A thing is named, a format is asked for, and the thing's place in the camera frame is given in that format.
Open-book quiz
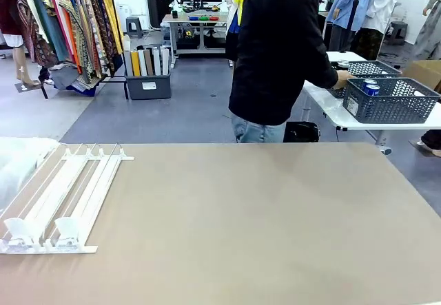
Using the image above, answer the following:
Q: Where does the person's right hand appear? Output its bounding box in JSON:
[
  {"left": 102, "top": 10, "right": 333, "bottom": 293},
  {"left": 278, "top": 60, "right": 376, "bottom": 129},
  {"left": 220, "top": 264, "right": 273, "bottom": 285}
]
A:
[{"left": 332, "top": 70, "right": 358, "bottom": 91}]

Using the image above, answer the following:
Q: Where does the grey plastic lattice basket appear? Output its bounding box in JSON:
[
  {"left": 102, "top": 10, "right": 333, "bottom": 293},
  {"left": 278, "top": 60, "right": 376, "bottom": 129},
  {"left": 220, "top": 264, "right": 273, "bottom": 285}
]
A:
[
  {"left": 327, "top": 61, "right": 402, "bottom": 99},
  {"left": 342, "top": 76, "right": 441, "bottom": 125}
]

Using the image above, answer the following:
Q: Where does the person's right forearm black sleeve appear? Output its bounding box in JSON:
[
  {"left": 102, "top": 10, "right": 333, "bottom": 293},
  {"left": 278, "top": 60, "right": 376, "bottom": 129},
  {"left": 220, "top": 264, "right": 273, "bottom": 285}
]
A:
[{"left": 299, "top": 48, "right": 340, "bottom": 90}]

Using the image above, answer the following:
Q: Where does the white can dispenser rack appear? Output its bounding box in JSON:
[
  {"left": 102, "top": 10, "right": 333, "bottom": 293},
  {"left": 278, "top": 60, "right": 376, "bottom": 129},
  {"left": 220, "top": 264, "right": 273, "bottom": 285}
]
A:
[{"left": 0, "top": 142, "right": 135, "bottom": 254}]

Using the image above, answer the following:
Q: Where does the white dispenser pusher paddle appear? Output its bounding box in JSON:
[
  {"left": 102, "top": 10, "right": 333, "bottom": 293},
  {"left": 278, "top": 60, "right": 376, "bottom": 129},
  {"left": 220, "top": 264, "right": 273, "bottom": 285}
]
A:
[
  {"left": 54, "top": 216, "right": 84, "bottom": 249},
  {"left": 2, "top": 217, "right": 45, "bottom": 249}
]

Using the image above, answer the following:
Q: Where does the white side table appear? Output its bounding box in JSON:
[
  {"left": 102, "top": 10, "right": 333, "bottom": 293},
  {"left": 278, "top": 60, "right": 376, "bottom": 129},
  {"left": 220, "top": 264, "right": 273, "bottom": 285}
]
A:
[{"left": 302, "top": 50, "right": 441, "bottom": 156}]

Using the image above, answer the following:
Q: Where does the black bag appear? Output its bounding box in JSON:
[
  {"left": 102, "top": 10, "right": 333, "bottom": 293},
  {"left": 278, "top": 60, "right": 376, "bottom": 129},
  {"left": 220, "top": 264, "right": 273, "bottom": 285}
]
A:
[{"left": 283, "top": 121, "right": 322, "bottom": 144}]

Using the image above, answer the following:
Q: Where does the person in black jacket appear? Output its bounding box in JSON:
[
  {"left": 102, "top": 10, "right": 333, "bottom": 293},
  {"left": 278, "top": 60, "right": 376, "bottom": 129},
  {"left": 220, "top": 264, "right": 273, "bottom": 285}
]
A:
[{"left": 227, "top": 0, "right": 340, "bottom": 144}]

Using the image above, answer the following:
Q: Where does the dark grey stool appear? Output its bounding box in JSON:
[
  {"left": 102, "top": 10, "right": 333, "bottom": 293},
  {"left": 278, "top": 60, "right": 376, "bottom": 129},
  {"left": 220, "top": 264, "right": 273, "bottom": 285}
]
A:
[{"left": 388, "top": 21, "right": 409, "bottom": 46}]

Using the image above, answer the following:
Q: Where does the mannequin in blue shirt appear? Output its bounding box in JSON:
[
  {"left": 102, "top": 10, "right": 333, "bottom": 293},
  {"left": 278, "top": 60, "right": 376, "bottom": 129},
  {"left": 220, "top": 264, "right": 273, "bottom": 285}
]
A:
[{"left": 326, "top": 0, "right": 375, "bottom": 53}]

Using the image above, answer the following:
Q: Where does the cardboard box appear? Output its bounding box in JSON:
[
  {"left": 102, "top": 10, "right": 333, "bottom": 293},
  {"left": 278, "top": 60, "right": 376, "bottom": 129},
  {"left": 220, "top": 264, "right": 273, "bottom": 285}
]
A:
[{"left": 401, "top": 59, "right": 441, "bottom": 94}]

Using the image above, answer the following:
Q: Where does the mannequin in white coat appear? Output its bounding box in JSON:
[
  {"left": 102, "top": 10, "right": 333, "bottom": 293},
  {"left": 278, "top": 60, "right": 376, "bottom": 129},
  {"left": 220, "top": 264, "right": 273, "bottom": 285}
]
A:
[{"left": 354, "top": 0, "right": 404, "bottom": 61}]

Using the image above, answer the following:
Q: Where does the mannequin in grey dress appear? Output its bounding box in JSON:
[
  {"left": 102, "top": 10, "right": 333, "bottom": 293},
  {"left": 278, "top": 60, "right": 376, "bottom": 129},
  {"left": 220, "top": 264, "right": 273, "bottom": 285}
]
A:
[{"left": 411, "top": 0, "right": 441, "bottom": 61}]

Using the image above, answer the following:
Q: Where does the seated person's leg and shoe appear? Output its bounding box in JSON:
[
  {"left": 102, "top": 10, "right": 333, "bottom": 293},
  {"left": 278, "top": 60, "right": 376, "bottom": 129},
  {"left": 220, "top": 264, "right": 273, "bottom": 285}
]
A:
[{"left": 416, "top": 129, "right": 441, "bottom": 158}]

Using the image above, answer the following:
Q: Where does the grey background work table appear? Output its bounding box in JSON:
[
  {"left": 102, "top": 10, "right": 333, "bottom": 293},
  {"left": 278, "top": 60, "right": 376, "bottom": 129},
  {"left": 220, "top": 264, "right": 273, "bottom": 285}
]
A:
[{"left": 161, "top": 12, "right": 230, "bottom": 59}]

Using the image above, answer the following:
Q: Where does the white fabric roll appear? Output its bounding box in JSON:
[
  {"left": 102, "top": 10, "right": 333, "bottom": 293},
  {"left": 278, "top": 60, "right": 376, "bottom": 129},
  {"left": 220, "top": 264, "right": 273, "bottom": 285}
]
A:
[
  {"left": 152, "top": 47, "right": 162, "bottom": 76},
  {"left": 160, "top": 45, "right": 171, "bottom": 76},
  {"left": 137, "top": 49, "right": 148, "bottom": 77}
]

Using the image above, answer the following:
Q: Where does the brown fabric roll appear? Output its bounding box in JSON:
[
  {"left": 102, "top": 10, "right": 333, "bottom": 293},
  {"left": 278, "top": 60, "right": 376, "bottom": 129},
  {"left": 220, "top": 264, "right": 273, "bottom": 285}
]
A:
[{"left": 143, "top": 48, "right": 154, "bottom": 76}]

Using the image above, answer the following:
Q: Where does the grey storage bin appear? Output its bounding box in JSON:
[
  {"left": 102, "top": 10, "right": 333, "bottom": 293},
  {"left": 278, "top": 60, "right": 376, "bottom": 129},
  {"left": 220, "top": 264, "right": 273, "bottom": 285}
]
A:
[{"left": 124, "top": 65, "right": 172, "bottom": 101}]

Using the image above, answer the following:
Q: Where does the yellow fabric roll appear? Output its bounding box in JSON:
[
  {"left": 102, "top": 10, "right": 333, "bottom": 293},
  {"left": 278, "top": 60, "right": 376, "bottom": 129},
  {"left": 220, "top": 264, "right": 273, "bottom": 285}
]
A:
[{"left": 130, "top": 50, "right": 141, "bottom": 77}]

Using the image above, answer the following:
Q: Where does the grey plastic stool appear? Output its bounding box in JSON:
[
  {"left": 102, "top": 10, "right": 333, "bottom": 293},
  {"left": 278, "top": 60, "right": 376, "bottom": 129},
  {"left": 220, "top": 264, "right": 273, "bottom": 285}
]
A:
[{"left": 125, "top": 16, "right": 144, "bottom": 39}]

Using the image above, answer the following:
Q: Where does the grey fabric roll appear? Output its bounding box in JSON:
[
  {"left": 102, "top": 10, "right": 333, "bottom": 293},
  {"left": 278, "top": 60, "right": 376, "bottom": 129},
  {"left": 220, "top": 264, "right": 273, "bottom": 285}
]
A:
[{"left": 123, "top": 50, "right": 134, "bottom": 77}]

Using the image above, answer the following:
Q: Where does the black clothes rack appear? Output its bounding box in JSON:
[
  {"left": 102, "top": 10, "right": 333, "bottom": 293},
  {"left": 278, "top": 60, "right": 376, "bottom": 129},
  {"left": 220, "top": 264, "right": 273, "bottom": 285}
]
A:
[{"left": 39, "top": 0, "right": 130, "bottom": 101}]

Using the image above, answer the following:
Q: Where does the yellow garment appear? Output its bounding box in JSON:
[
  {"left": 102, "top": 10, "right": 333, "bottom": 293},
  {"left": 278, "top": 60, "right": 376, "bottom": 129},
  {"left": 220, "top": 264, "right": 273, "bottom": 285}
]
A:
[{"left": 96, "top": 0, "right": 124, "bottom": 56}]

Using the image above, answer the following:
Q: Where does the dark patterned garment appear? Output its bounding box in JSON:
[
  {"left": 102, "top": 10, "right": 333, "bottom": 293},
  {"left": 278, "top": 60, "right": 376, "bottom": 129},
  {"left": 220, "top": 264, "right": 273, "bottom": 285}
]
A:
[{"left": 81, "top": 0, "right": 117, "bottom": 76}]

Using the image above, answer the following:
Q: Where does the orange garment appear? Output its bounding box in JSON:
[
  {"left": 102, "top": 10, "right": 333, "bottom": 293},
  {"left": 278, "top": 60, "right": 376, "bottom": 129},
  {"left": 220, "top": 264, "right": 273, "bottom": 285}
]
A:
[{"left": 63, "top": 11, "right": 83, "bottom": 75}]

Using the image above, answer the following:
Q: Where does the pile of grey fabric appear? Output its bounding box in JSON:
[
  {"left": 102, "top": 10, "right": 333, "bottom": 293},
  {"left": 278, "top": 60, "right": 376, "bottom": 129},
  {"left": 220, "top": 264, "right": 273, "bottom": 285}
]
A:
[{"left": 50, "top": 62, "right": 101, "bottom": 96}]

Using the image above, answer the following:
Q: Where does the pink garment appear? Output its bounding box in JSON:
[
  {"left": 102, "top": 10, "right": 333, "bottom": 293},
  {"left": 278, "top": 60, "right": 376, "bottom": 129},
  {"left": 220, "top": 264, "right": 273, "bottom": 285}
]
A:
[{"left": 43, "top": 0, "right": 75, "bottom": 62}]

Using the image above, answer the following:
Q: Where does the green garment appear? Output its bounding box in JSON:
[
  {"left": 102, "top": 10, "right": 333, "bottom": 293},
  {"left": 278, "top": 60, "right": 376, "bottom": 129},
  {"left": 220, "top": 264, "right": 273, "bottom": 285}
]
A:
[{"left": 28, "top": 0, "right": 70, "bottom": 63}]

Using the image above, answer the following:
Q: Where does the brown patterned garment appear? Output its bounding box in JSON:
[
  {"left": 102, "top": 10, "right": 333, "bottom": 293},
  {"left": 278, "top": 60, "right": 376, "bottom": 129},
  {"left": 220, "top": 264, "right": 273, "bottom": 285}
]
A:
[{"left": 17, "top": 0, "right": 60, "bottom": 69}]

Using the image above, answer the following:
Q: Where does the mannequin in maroon top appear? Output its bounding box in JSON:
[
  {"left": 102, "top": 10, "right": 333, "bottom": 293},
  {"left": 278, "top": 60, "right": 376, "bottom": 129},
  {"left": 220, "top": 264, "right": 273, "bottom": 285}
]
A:
[{"left": 0, "top": 0, "right": 42, "bottom": 93}]

